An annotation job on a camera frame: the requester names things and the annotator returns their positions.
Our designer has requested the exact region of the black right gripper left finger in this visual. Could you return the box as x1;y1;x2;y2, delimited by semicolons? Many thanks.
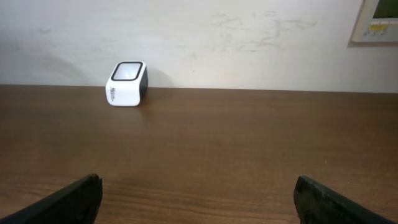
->
1;174;103;224

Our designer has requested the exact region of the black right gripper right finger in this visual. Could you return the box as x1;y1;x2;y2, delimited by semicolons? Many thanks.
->
294;175;394;224

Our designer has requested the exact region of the white barcode scanner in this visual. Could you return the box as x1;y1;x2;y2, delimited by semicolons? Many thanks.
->
105;61;149;106

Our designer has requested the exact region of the beige wall control panel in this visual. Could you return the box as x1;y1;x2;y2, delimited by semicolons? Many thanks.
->
351;0;398;43

